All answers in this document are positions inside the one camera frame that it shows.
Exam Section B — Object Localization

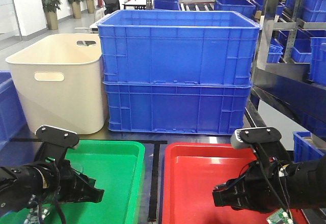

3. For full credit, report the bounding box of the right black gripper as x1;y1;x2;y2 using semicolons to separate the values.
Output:
212;162;280;212

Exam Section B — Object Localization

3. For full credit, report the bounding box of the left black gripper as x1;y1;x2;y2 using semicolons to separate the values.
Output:
58;159;104;204

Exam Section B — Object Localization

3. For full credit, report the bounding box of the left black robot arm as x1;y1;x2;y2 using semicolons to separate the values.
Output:
1;159;104;217

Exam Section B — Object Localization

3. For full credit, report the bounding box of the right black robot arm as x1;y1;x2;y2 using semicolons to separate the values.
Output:
212;157;325;213

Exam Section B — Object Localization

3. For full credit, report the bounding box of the green plastic tray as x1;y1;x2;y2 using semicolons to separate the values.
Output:
62;140;145;223

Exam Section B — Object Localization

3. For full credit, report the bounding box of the blue bin lower right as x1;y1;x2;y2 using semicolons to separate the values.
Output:
293;131;325;162

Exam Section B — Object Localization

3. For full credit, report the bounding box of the blue bin left edge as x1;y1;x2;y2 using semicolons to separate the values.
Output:
0;70;28;151

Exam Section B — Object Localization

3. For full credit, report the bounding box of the red plastic tray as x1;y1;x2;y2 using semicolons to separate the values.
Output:
161;143;309;224

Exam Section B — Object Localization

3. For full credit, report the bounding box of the lower stacked blue crate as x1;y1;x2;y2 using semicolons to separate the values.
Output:
104;81;252;135

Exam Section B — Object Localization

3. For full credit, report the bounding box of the stacked blue crate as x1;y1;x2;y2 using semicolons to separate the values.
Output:
104;81;252;135
97;10;260;86

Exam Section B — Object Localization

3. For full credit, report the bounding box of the cream plastic basket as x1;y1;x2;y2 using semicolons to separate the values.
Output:
6;34;108;134

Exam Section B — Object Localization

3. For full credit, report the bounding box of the stainless steel shelving rack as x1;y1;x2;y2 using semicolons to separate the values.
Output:
245;0;325;140

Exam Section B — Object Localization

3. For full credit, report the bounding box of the upper stacked blue crate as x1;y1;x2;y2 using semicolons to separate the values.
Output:
97;10;260;86

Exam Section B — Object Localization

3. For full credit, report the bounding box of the potted plant left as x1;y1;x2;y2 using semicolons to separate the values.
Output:
41;0;62;30

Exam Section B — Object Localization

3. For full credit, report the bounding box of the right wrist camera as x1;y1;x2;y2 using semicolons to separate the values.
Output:
230;127;291;169

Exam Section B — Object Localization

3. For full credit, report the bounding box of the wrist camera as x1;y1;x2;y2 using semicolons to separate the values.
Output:
230;127;291;169
34;125;79;167

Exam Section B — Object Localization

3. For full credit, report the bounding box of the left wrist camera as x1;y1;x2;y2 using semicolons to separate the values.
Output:
34;125;79;167

